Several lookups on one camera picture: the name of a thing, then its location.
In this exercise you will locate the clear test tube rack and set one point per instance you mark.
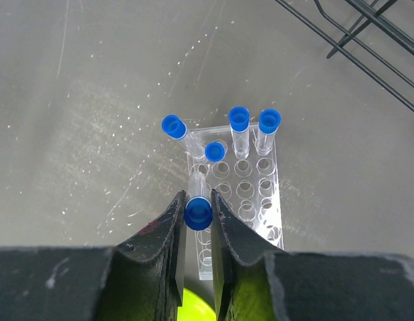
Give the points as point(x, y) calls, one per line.
point(250, 187)

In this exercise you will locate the lime green plate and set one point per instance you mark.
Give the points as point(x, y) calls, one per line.
point(194, 308)

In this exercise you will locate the black wire basket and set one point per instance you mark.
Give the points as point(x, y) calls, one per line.
point(376, 36)

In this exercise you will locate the blue-capped test tube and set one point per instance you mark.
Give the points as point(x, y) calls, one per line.
point(215, 152)
point(198, 211)
point(239, 123)
point(173, 126)
point(268, 125)

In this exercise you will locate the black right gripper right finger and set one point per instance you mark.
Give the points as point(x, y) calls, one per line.
point(255, 280)

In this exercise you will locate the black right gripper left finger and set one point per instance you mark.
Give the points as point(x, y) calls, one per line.
point(138, 279)

